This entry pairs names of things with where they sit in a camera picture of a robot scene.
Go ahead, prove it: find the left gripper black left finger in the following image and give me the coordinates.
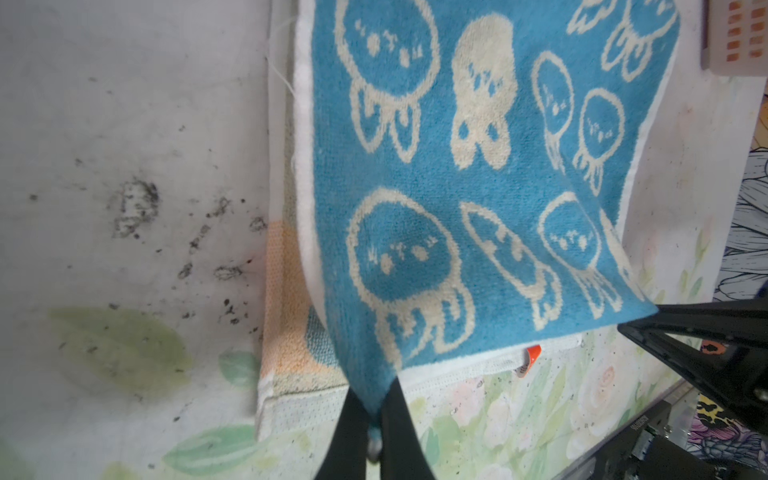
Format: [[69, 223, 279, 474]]
[[315, 389, 370, 480]]

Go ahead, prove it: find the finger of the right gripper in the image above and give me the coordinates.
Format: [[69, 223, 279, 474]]
[[618, 296, 767, 435]]

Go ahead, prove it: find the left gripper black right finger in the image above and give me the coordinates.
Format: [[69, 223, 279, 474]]
[[380, 378, 435, 480]]

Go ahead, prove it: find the blue patterned towel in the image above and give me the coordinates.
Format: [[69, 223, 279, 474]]
[[256, 1, 680, 438]]

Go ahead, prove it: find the white plastic basket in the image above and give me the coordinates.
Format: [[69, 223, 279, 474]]
[[701, 0, 767, 77]]

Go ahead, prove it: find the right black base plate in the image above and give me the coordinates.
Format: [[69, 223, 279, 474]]
[[556, 381, 767, 479]]

